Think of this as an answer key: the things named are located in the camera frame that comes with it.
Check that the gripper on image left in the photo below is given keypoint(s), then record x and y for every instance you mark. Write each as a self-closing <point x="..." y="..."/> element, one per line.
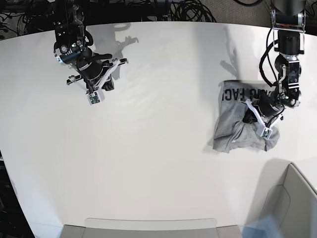
<point x="96" y="73"/>

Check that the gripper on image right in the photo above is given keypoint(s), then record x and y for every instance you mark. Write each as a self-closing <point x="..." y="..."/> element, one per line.
<point x="264" y="111"/>

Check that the grey T-shirt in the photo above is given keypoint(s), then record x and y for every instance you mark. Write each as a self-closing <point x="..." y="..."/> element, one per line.
<point x="231" y="132"/>

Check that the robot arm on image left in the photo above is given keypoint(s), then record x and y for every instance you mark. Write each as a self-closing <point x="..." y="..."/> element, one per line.
<point x="73" y="48"/>

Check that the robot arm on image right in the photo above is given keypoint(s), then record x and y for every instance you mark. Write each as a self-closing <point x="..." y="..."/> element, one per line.
<point x="288" y="19"/>

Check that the grey bin at right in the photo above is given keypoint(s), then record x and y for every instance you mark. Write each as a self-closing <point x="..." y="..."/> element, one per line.
<point x="293" y="205"/>

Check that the grey bin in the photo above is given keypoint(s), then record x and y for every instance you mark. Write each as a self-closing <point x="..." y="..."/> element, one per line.
<point x="293" y="205"/>
<point x="110" y="228"/>

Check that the blue translucent object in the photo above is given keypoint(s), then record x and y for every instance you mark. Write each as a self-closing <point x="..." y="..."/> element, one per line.
<point x="265" y="227"/>

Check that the grey bin at bottom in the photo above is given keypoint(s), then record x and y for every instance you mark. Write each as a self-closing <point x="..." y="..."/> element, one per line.
<point x="110" y="228"/>

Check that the white camera box image left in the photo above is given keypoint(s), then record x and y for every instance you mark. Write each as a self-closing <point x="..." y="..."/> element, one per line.
<point x="95" y="97"/>

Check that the white camera box image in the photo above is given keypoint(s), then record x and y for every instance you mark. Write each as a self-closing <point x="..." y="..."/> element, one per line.
<point x="95" y="97"/>
<point x="264" y="132"/>

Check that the white camera box image right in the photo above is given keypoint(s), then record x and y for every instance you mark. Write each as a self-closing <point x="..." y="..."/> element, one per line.
<point x="264" y="132"/>

